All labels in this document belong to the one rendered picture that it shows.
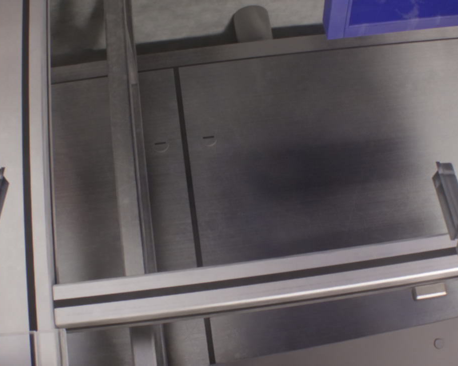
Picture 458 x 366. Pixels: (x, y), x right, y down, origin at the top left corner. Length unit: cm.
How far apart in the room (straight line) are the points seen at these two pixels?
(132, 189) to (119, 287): 15
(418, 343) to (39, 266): 38
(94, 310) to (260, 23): 70
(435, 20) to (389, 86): 56
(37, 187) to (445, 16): 41
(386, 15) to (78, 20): 75
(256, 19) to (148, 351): 68
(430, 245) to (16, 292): 39
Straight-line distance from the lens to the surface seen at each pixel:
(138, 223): 81
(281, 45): 120
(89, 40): 134
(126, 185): 83
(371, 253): 72
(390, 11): 63
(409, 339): 78
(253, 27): 127
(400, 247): 73
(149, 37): 134
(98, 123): 115
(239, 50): 120
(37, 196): 76
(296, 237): 106
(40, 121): 79
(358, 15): 62
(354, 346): 77
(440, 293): 76
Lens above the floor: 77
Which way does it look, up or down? 23 degrees down
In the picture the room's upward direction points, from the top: 172 degrees clockwise
